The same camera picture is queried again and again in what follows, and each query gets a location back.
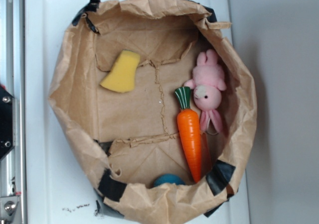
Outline metal frame rail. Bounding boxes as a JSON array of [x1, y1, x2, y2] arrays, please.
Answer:
[[0, 0, 27, 224]]

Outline white tray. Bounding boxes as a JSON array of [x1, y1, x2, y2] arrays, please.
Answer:
[[24, 0, 251, 224]]

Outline brown paper bag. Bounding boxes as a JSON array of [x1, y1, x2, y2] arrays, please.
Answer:
[[49, 0, 257, 224]]

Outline yellow green sponge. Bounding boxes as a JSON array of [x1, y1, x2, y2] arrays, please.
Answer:
[[100, 50, 141, 93]]

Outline pink plush bunny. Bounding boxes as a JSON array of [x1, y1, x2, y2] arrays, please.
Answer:
[[183, 49, 227, 133]]

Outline blue ball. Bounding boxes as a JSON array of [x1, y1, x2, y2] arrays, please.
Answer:
[[153, 174, 185, 187]]

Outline orange toy carrot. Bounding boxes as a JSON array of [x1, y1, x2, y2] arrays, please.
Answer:
[[174, 87, 202, 183]]

